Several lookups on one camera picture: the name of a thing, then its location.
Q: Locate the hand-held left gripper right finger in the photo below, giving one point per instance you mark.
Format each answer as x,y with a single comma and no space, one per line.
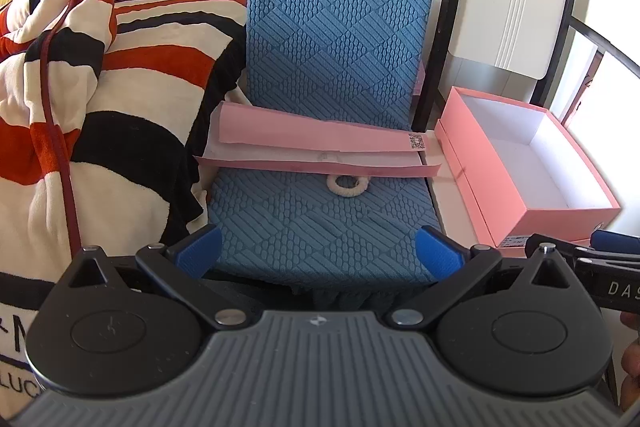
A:
437,254

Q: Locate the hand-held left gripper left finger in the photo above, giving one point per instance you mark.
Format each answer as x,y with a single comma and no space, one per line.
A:
200,252

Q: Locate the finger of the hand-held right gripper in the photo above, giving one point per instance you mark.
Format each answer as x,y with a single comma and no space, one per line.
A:
555,247
615,239

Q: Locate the pink paper sheet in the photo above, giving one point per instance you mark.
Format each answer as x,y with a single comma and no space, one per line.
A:
300,132

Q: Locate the person's right hand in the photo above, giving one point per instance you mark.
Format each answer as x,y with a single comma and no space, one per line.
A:
631,357

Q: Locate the pink cardboard box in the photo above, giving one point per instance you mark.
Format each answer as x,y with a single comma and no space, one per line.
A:
550,224

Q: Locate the striped fleece blanket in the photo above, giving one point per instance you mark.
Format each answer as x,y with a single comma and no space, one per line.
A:
150,82

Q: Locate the blue textured cushion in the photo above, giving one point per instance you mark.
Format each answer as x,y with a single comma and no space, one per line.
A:
340,32

